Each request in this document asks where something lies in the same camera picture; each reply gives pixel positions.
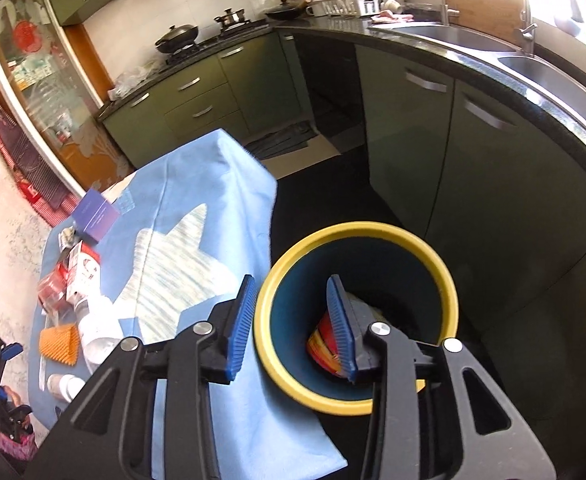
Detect steel upright pipe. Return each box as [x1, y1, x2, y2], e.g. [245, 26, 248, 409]
[437, 0, 462, 26]

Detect steel sink faucet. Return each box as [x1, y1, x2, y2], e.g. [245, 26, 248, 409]
[517, 0, 540, 57]

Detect dark floor mat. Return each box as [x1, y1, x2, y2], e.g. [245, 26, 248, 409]
[245, 122, 320, 159]

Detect steel pot with lid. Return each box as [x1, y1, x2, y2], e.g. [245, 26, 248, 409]
[214, 8, 247, 32]

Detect pink dish cloth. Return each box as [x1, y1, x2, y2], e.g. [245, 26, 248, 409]
[370, 10, 417, 25]

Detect orange ridged cup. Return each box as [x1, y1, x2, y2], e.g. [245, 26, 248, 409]
[39, 324, 81, 367]

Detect black kitchen countertop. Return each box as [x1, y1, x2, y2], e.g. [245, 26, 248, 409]
[97, 16, 586, 176]

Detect red and white carton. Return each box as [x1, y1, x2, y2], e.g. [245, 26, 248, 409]
[55, 240, 101, 307]

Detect yellow bin with blue inside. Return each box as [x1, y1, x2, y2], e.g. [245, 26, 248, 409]
[253, 221, 459, 417]

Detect green drawer cabinet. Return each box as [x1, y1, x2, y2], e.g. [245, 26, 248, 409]
[99, 30, 285, 171]

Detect wood framed glass door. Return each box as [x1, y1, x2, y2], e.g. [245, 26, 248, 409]
[0, 0, 140, 197]

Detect red yellow snack packet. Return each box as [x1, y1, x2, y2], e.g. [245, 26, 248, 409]
[307, 310, 354, 378]

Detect wooden cutting board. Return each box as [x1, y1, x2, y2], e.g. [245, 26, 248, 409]
[446, 0, 532, 47]

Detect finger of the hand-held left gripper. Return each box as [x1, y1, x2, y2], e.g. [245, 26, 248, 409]
[0, 341, 24, 378]
[0, 386, 34, 434]

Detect small white-capped bottle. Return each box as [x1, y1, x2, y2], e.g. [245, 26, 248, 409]
[47, 372, 86, 404]

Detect red clear plastic packet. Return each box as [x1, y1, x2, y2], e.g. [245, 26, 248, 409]
[37, 265, 71, 312]

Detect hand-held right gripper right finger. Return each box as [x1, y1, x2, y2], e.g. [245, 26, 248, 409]
[325, 275, 556, 480]

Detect blue tablecloth with pale star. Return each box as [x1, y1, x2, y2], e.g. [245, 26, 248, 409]
[38, 127, 349, 480]

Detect clear plastic bottle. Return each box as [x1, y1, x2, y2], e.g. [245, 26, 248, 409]
[75, 295, 124, 367]

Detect green sink cabinet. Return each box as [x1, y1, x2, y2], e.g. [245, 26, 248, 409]
[355, 42, 586, 366]

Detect red checked cloth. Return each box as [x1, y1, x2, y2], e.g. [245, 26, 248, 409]
[0, 84, 80, 227]

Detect black frying wok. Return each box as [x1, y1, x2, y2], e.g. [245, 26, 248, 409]
[264, 0, 307, 19]

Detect pink patterned clothing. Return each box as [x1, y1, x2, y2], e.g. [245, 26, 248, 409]
[0, 430, 38, 463]

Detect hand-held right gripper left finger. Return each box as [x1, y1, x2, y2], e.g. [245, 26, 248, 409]
[23, 274, 259, 480]

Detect black wok with lid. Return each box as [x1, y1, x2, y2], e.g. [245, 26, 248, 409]
[154, 24, 200, 56]

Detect clear plastic bags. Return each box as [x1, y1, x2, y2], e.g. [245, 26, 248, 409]
[107, 61, 162, 102]

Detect purple gradient box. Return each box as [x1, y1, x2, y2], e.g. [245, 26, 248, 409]
[70, 189, 121, 246]

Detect white dish rack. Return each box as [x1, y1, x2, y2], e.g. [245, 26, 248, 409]
[305, 0, 409, 17]

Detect black gas stove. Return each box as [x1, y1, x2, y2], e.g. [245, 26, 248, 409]
[165, 19, 270, 64]

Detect steel sink basin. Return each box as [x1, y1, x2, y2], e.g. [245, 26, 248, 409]
[498, 55, 586, 113]
[388, 22, 520, 54]

